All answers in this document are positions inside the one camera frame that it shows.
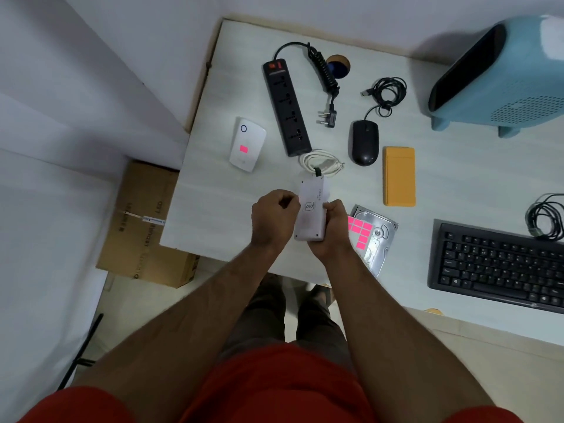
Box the person's right hand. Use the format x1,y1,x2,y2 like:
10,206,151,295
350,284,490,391
307,199,355,266

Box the black keyboard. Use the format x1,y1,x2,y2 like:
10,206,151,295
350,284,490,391
428,222,564,315

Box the silver hard disk drive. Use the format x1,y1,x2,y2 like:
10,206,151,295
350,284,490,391
348,204,399,278

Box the black power strip cord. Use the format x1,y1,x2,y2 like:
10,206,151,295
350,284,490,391
273,41,340,128

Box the person's grey trousers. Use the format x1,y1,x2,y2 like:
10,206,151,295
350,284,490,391
218,274,358,375

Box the black power strip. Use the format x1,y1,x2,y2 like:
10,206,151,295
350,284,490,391
263,58,313,157

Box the black computer mouse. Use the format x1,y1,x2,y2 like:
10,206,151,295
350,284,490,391
350,120,380,167

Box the white coiled cable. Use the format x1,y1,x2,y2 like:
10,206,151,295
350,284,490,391
299,149,345,177

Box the brown cardboard box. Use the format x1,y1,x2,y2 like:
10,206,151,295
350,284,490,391
95,160,200,289

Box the person's red shirt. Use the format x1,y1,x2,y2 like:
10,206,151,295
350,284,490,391
18,342,525,423

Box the yellow rectangular case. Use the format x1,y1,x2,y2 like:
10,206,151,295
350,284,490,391
382,146,417,208

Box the person's left hand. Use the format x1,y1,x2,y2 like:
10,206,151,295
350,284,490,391
251,189,301,251

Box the person's right forearm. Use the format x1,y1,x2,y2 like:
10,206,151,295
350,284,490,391
324,246,496,417

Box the black coiled cable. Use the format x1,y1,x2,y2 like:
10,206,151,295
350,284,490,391
525,193,564,242

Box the person's left forearm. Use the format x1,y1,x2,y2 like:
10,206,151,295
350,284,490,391
70,240,288,392

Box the white power bank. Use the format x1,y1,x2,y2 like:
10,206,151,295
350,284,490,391
293,174,330,242

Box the black stand leg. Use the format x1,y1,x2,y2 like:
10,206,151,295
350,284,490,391
56,313,105,391

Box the black mouse cable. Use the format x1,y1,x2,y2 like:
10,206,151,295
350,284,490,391
360,77,407,121

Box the white wifi extender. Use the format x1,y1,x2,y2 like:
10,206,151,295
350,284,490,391
229,117,267,173

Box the light blue monitor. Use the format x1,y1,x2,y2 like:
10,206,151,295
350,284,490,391
428,15,564,139

